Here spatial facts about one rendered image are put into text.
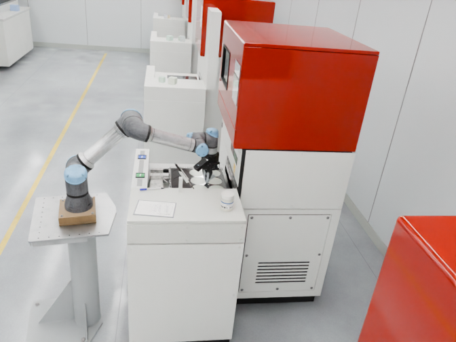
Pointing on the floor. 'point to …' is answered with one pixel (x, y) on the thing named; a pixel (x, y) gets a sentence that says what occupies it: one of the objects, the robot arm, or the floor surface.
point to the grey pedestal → (70, 302)
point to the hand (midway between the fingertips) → (205, 181)
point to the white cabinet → (182, 291)
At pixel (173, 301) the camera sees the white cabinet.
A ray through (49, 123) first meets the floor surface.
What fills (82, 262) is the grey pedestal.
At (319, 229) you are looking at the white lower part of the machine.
